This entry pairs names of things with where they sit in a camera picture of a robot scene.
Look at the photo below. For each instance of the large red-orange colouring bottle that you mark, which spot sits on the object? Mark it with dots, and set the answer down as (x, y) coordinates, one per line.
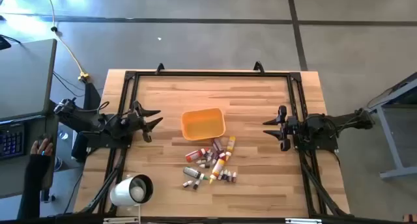
(193, 156)

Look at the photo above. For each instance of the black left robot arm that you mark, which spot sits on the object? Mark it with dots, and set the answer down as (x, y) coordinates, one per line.
(97, 126)

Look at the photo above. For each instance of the orange plastic bin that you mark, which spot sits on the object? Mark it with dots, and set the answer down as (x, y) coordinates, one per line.
(203, 124)

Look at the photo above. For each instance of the large dark red colouring bottle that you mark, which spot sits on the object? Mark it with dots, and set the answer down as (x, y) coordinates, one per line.
(217, 145)

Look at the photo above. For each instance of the small purple colouring bottle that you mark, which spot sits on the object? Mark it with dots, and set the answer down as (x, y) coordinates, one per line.
(215, 155)

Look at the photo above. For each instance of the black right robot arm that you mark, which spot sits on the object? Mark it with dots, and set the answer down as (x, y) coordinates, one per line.
(325, 126)

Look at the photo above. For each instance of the person's hand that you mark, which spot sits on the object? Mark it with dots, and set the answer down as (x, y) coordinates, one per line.
(40, 150)

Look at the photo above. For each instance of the black aluminium table frame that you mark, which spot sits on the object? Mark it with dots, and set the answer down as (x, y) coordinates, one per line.
(211, 74)

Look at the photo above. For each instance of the small black desk device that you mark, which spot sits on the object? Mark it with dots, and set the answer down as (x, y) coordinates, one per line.
(4, 43)

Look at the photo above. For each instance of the black power supply box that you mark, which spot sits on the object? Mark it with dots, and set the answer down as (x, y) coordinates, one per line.
(79, 147)

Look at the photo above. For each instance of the black backlit keyboard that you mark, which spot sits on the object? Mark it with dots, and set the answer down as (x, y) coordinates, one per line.
(13, 141)

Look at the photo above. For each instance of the white cylindrical lamp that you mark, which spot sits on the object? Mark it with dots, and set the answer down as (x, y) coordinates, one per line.
(122, 193)

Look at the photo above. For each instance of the silver metal bracket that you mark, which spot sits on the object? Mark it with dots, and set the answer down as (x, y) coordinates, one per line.
(120, 220)
(303, 221)

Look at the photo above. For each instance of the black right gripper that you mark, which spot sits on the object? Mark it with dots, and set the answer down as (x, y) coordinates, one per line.
(288, 126)

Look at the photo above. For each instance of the dark grey desk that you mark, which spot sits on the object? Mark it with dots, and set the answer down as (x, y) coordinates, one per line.
(9, 175)

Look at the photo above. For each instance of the large yellow colouring bottle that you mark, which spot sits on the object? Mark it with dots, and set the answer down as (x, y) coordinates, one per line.
(231, 143)

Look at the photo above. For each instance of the large green colouring bottle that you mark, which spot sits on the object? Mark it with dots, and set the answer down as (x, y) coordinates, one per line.
(191, 172)

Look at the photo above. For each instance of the person's forearm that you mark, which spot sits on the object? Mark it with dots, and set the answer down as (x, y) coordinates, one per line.
(34, 178)

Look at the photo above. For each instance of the brown wooden block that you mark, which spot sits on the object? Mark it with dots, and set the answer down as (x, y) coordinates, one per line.
(410, 218)

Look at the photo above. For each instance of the small red colouring bottle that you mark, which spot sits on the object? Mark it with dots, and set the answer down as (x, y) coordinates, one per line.
(234, 176)

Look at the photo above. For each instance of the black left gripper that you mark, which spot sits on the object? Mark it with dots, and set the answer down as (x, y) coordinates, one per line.
(133, 121)

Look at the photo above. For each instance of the large orange yellow-tipped bottle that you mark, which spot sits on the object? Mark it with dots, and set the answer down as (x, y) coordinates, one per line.
(219, 165)

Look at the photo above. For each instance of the grey metal side table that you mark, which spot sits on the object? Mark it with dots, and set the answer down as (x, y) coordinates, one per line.
(400, 172)

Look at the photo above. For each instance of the black frame clamp hook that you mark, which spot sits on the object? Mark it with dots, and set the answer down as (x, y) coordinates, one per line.
(259, 67)
(158, 68)

